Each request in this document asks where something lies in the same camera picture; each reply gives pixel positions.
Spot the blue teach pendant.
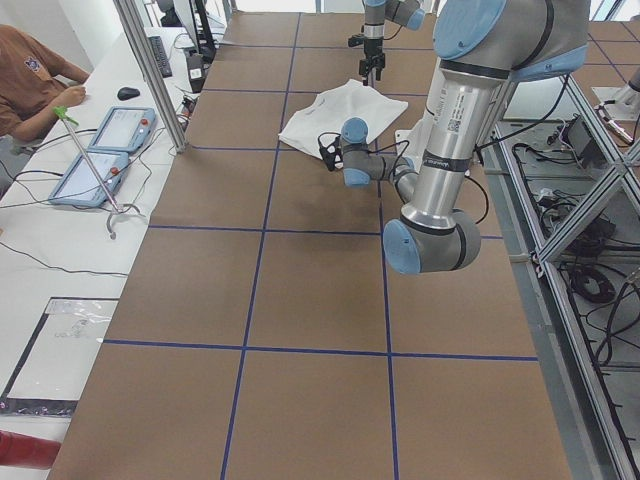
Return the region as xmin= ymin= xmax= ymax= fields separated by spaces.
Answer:
xmin=48 ymin=151 xmax=129 ymax=208
xmin=89 ymin=106 xmax=156 ymax=153

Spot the upper blue teach pendant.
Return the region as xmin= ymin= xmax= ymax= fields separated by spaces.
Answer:
xmin=89 ymin=106 xmax=156 ymax=153

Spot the white long-sleeve printed shirt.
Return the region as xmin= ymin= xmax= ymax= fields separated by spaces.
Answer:
xmin=279 ymin=79 xmax=408 ymax=159

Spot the black computer mouse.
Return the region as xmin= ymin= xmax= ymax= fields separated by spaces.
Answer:
xmin=117 ymin=87 xmax=140 ymax=101

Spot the lower blue teach pendant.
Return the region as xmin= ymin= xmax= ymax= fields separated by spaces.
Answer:
xmin=48 ymin=151 xmax=129 ymax=208

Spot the red cylinder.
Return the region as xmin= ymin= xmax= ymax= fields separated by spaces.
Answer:
xmin=0 ymin=430 xmax=61 ymax=470

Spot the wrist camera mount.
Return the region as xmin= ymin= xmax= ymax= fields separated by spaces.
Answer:
xmin=317 ymin=132 xmax=343 ymax=172
xmin=347 ymin=34 xmax=365 ymax=48

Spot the person in brown shirt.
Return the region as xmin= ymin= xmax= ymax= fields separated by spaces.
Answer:
xmin=1 ymin=24 xmax=89 ymax=143

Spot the black keyboard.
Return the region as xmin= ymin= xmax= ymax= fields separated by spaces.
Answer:
xmin=148 ymin=36 xmax=173 ymax=78

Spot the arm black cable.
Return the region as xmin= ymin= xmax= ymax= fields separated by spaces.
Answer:
xmin=317 ymin=130 xmax=490 ymax=226

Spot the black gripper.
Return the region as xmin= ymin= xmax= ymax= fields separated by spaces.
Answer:
xmin=359 ymin=37 xmax=386 ymax=86

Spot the aluminium frame post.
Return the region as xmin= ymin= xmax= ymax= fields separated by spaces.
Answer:
xmin=113 ymin=0 xmax=187 ymax=154

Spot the plastic document sleeve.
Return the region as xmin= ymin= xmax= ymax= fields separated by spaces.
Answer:
xmin=1 ymin=297 xmax=118 ymax=418

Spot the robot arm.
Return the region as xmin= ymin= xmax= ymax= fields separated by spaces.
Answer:
xmin=348 ymin=0 xmax=426 ymax=86
xmin=340 ymin=1 xmax=590 ymax=274

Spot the purple rod tool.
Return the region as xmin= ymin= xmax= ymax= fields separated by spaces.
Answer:
xmin=53 ymin=106 xmax=141 ymax=240

